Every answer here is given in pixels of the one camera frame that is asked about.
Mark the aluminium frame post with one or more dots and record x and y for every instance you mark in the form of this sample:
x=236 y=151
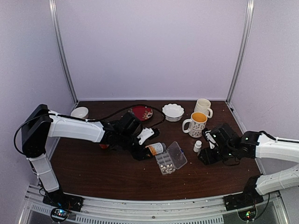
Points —
x=244 y=42
x=55 y=21

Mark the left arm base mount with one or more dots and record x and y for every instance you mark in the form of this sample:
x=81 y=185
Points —
x=63 y=207

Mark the clear plastic pill organizer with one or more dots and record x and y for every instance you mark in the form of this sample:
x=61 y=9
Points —
x=171 y=159

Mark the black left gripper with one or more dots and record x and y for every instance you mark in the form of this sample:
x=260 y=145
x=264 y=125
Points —
x=139 y=155

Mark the floral mug yellow inside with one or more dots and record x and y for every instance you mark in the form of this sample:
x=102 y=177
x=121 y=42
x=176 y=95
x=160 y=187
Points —
x=195 y=124

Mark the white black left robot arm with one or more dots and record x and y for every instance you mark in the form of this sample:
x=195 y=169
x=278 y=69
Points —
x=42 y=123

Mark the red floral plate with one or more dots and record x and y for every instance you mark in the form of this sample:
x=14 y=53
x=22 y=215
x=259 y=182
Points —
x=143 y=113

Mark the cream ribbed ceramic mug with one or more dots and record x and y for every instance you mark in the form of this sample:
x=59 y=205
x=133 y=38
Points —
x=203 y=105

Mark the right aluminium frame post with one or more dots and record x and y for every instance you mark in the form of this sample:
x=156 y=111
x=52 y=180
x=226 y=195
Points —
x=244 y=42

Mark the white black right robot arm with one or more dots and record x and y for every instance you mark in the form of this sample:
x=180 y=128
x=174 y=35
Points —
x=225 y=144

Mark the white scalloped bowl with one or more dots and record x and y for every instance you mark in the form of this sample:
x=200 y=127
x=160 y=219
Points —
x=173 y=112

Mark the left aluminium frame post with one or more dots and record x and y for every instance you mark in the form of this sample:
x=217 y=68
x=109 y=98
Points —
x=55 y=21

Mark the grey lid supplement bottle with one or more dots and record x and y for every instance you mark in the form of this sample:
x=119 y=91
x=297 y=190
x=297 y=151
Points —
x=156 y=148

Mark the white patterned rice bowl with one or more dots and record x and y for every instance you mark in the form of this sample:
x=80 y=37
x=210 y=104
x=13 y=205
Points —
x=80 y=112

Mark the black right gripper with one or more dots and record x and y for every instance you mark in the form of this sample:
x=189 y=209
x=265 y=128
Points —
x=208 y=158

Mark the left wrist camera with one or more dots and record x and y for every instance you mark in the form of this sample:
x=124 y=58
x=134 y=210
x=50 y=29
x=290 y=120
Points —
x=146 y=134

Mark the front aluminium rail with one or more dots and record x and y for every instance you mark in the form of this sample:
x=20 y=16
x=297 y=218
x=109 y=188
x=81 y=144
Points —
x=209 y=210

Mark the orange pill bottle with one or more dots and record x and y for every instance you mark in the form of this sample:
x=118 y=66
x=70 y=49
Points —
x=104 y=146

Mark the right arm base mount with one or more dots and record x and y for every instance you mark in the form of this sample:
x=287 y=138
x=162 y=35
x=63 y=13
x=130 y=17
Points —
x=245 y=204

